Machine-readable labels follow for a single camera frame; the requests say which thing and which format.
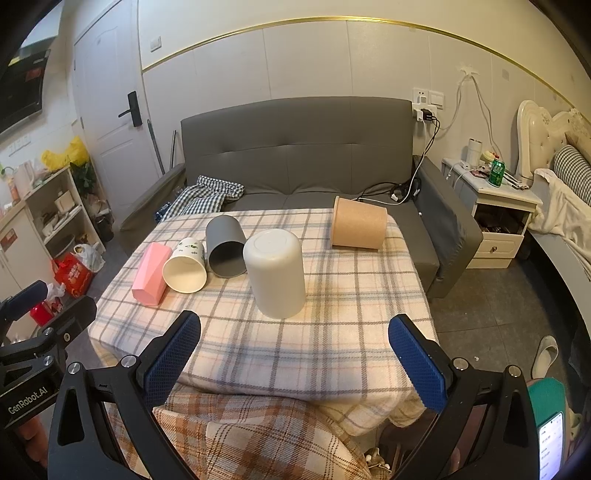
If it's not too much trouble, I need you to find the red shopping bag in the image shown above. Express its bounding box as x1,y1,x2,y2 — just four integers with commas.
53,253,93,298

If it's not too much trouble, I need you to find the white plastic bag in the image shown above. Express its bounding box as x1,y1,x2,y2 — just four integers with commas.
73,244,105,273

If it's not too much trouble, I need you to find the white shelf unit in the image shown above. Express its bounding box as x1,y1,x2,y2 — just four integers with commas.
24,167,105,260

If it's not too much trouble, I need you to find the green soda can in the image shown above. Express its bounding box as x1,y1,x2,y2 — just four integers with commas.
488,158,505,188

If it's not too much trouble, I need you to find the white cable on wall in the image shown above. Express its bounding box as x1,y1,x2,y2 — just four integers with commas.
443,64,505,186

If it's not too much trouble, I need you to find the grey fabric sofa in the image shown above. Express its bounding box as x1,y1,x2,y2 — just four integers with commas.
114,97,483,298

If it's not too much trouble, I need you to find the smartphone with lit screen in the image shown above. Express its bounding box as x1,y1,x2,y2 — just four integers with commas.
538,411,564,480

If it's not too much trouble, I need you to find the white bedside cabinet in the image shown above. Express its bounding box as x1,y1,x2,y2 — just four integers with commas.
442,158,542,269

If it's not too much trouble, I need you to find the white tumbler cup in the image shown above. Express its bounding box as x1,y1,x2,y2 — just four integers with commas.
466,138,482,169

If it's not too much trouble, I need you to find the white slipper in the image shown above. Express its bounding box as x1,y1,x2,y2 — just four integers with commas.
531,335,559,380

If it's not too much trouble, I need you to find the black wall television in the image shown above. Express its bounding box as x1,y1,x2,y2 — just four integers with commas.
0,49,51,133

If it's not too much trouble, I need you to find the black charger cable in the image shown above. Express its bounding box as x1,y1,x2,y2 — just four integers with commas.
355,110,442,206

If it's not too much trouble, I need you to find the checked grey pillow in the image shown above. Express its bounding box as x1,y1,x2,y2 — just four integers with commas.
552,145,591,205

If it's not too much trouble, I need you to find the pink tissue box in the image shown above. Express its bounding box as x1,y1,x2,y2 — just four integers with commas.
131,243,172,307

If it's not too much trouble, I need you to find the green checked cloth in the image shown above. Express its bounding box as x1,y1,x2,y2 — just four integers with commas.
154,175,245,223

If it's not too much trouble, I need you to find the white door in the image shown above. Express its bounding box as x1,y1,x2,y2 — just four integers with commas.
73,1,161,221

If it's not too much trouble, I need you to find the black door handle lock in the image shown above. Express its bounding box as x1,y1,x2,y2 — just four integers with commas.
118,91,143,128

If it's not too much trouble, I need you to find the white wall power socket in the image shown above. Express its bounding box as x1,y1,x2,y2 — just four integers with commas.
412,87,445,122

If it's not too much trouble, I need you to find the dark grey plastic cup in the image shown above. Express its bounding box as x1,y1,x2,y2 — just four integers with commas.
205,215,246,278

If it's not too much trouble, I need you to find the white printed paper cup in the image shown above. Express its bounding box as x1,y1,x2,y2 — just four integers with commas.
162,237,207,294

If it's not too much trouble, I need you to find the brown kraft paper bowl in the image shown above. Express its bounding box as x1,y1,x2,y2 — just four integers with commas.
331,196,389,250

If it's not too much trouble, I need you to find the white bed blanket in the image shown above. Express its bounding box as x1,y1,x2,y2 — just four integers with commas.
529,168,591,276

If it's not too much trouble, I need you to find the cream bed headboard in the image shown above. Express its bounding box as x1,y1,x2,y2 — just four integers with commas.
516,100,590,185

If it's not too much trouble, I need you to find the yellow plastic bag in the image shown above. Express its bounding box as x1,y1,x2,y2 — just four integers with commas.
41,136,90,172

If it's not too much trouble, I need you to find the plaid table cloth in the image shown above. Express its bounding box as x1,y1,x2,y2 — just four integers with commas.
88,208,437,436

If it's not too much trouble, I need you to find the light grey plastic cup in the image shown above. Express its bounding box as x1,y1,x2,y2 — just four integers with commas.
243,229,305,319

